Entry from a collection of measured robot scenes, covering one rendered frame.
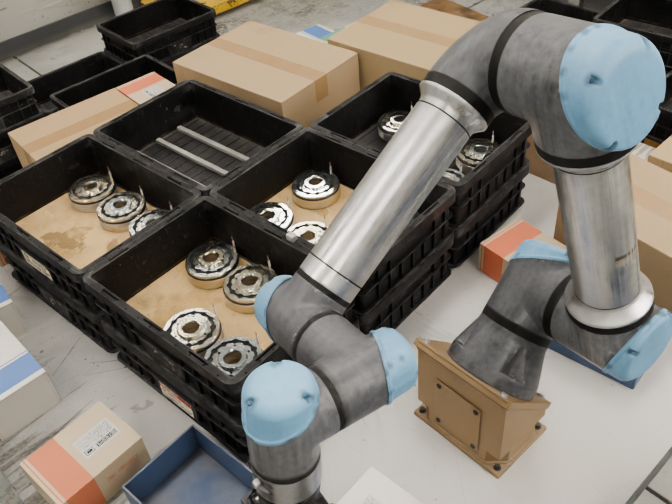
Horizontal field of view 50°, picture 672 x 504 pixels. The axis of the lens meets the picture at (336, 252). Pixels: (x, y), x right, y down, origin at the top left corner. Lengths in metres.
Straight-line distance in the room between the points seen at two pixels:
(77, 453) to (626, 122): 0.97
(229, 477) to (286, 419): 0.60
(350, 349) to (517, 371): 0.44
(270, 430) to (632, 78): 0.49
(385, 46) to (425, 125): 1.16
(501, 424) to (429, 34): 1.20
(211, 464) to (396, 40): 1.22
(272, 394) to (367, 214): 0.25
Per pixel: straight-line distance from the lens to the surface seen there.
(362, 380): 0.75
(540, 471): 1.28
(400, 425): 1.31
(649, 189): 1.59
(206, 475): 1.30
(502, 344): 1.14
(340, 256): 0.83
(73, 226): 1.66
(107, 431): 1.31
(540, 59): 0.79
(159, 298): 1.41
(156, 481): 1.30
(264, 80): 1.89
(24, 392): 1.43
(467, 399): 1.17
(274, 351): 1.13
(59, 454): 1.32
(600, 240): 0.92
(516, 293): 1.14
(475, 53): 0.85
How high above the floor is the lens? 1.78
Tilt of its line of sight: 42 degrees down
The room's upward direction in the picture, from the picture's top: 6 degrees counter-clockwise
